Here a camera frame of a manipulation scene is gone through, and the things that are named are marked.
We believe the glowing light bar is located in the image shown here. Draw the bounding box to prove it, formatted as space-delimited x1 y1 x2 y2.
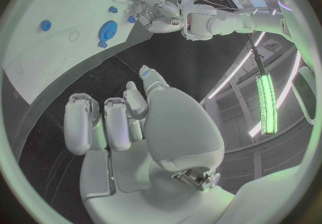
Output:
255 74 279 135

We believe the black lamp pole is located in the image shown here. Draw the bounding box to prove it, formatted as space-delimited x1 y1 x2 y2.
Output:
245 33 268 77

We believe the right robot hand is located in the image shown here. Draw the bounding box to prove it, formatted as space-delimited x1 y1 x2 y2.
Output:
63 64 237 224

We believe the white task board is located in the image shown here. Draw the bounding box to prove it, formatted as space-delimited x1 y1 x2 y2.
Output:
2 0 208 106

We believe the white cable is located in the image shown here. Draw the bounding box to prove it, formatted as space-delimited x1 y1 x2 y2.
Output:
192 0 237 10

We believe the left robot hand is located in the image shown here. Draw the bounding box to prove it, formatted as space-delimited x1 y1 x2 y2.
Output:
127 0 182 34

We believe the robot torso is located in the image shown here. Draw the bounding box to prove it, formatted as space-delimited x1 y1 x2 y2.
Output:
276 0 316 68

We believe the blue round peg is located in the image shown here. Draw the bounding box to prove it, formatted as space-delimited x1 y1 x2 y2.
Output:
40 20 53 32

